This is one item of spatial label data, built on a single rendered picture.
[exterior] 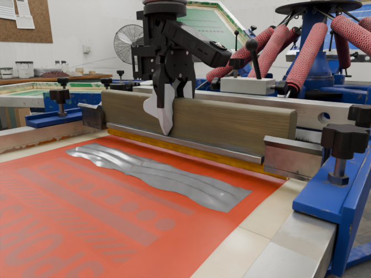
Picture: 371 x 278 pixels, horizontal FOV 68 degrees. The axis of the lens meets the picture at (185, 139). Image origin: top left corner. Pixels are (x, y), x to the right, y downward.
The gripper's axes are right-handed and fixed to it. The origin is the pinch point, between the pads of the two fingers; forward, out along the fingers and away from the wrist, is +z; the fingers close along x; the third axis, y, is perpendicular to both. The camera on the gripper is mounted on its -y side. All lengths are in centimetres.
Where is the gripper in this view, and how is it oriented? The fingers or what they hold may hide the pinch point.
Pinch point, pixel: (178, 126)
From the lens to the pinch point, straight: 50.3
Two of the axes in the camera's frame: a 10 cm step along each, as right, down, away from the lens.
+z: 0.2, 9.6, 2.8
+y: -7.9, -1.6, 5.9
